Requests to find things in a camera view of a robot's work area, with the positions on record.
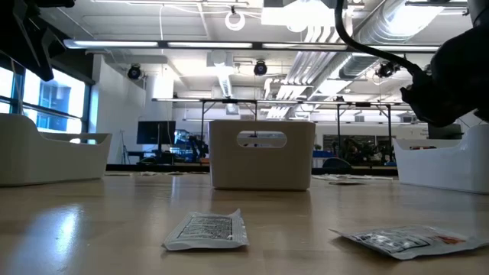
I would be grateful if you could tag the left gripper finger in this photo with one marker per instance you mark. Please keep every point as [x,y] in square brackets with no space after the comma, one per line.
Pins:
[26,46]

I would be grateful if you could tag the small white printed packet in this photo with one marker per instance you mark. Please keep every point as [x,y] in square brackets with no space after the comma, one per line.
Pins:
[345,183]
[206,229]

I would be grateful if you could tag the long green striped packet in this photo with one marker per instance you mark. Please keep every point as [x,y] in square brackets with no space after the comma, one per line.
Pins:
[148,173]
[329,176]

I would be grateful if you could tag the white packet with red mark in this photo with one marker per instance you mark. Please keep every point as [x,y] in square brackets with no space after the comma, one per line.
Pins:
[409,242]

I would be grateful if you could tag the light grey plastic bin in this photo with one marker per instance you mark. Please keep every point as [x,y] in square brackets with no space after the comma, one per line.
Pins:
[38,153]
[229,164]

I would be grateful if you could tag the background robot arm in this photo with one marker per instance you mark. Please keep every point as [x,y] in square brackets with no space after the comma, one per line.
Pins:
[195,147]

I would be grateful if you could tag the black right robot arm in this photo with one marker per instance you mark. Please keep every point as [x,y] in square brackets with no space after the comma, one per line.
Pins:
[479,11]

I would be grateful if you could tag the black monitor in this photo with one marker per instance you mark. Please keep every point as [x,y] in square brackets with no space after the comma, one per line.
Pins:
[443,133]
[154,132]

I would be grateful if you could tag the window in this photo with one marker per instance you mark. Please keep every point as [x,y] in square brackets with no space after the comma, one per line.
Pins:
[65,99]

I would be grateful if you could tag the black ceiling spotlight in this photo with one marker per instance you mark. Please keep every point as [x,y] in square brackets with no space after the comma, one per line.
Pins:
[260,68]
[134,72]
[386,70]

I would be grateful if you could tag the white plastic bin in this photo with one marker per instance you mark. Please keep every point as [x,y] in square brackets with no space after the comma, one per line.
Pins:
[439,168]

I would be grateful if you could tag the long ceiling light bar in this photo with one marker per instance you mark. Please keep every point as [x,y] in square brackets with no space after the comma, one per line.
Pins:
[114,44]

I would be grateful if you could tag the dark office chair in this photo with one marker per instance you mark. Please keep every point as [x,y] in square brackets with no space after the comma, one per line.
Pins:
[336,166]

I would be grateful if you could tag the silver air duct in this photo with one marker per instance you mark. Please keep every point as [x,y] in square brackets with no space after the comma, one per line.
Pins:
[386,23]

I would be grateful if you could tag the background black rig frame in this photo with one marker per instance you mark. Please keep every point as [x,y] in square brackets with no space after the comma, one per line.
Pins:
[229,101]

